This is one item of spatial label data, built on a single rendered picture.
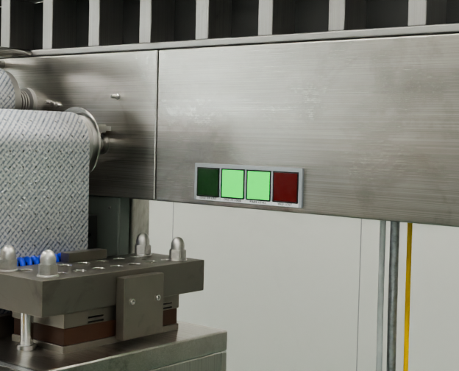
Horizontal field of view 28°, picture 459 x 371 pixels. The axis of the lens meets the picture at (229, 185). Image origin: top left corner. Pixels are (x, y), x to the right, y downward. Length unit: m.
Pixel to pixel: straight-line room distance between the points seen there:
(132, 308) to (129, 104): 0.46
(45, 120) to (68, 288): 0.38
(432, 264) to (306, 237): 0.67
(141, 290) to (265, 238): 2.97
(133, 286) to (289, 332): 2.97
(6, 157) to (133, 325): 0.38
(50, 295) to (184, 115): 0.46
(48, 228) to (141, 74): 0.36
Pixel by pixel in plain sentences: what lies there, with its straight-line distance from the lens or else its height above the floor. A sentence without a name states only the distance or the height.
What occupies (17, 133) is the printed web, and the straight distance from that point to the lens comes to 1.73.
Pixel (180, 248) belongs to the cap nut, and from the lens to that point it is 1.79.
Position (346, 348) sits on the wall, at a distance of 4.41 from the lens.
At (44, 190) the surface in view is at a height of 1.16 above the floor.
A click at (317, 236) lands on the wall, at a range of 4.42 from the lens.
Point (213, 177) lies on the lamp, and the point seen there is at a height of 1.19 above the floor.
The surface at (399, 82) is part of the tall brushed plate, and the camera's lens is 1.52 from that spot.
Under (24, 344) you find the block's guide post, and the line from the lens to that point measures 1.63.
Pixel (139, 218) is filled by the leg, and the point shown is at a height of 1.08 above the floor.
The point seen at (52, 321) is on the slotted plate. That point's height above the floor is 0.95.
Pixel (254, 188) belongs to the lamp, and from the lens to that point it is 1.67.
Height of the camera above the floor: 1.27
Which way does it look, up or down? 3 degrees down
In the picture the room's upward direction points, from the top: 1 degrees clockwise
